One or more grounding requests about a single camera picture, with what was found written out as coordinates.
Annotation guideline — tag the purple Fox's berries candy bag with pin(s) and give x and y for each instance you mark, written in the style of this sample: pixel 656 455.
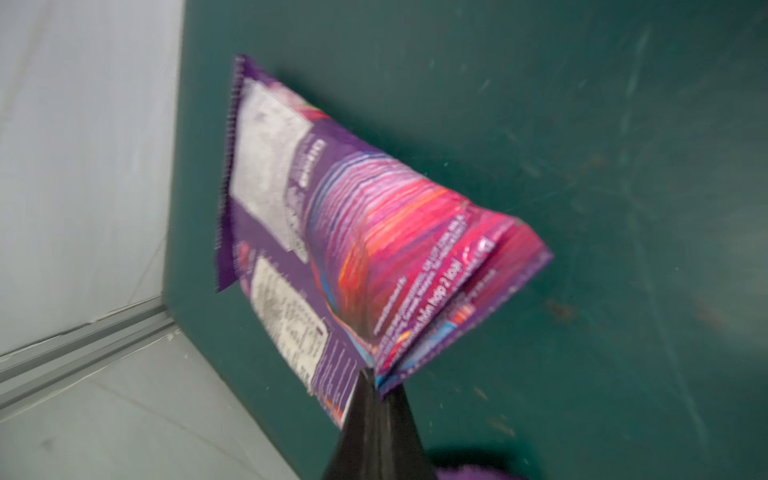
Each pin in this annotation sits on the purple Fox's berries candy bag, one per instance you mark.
pixel 469 472

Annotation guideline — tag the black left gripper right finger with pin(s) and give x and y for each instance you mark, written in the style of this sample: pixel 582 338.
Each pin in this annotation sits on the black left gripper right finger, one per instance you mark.
pixel 401 454

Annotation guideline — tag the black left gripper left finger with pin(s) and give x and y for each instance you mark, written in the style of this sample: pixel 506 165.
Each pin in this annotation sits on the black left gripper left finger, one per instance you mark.
pixel 356 453

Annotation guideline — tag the purple candy bag back side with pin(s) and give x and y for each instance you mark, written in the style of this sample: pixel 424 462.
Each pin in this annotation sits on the purple candy bag back side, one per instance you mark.
pixel 350 259

